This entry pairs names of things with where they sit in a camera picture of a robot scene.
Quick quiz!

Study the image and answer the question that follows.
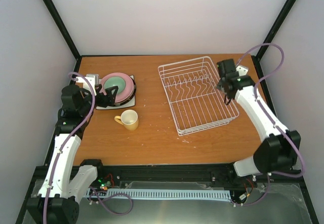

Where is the green ceramic bowl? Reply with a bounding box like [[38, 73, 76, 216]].
[[104, 76, 126, 95]]

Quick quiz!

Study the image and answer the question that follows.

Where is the yellow ceramic mug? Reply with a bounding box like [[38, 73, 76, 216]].
[[114, 109, 139, 131]]

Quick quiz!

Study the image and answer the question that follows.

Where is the white wire dish rack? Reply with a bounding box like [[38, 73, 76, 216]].
[[158, 56, 239, 136]]

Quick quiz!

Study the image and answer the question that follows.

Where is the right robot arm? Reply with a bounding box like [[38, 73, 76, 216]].
[[217, 59, 301, 177]]

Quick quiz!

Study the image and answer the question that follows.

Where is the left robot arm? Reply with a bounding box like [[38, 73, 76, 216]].
[[27, 84, 112, 223]]

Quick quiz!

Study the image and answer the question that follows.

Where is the black round plate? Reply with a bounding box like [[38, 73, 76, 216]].
[[107, 75, 137, 109]]

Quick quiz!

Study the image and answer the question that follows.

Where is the pink round plate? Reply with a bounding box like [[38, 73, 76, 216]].
[[100, 72, 135, 103]]

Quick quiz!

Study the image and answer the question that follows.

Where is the white square plate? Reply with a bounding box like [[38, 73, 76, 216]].
[[96, 75, 136, 110]]

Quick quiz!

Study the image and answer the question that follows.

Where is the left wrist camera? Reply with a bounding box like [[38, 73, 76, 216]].
[[76, 74, 100, 88]]

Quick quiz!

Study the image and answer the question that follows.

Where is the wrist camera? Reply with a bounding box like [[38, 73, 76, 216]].
[[76, 74, 100, 88], [236, 65, 249, 77]]

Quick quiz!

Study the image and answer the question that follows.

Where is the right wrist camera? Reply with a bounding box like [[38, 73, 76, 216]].
[[236, 65, 249, 77]]

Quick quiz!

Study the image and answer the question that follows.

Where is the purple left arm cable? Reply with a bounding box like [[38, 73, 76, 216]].
[[43, 71, 96, 224]]

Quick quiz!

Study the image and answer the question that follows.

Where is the right black frame post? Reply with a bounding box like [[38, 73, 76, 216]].
[[255, 0, 309, 60]]

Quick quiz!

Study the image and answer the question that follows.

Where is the black frame post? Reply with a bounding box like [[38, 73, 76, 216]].
[[255, 0, 309, 60], [42, 0, 81, 60]]

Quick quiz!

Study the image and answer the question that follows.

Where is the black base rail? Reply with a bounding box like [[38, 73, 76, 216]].
[[32, 164, 304, 192]]

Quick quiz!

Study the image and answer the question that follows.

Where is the light blue cable duct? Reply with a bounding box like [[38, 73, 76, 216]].
[[99, 189, 231, 202]]

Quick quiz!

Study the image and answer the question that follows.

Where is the left black frame post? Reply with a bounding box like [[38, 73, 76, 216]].
[[42, 0, 81, 60]]

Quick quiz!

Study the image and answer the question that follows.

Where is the metal base plate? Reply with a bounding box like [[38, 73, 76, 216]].
[[21, 179, 313, 224]]

